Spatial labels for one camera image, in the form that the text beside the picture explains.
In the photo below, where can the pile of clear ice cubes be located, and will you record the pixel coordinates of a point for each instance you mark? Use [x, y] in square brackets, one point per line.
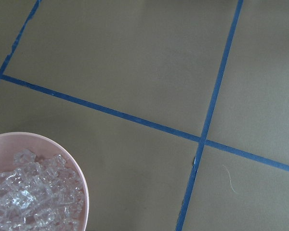
[40, 195]

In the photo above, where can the pink bowl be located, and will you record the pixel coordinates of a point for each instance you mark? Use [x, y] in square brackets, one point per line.
[42, 147]

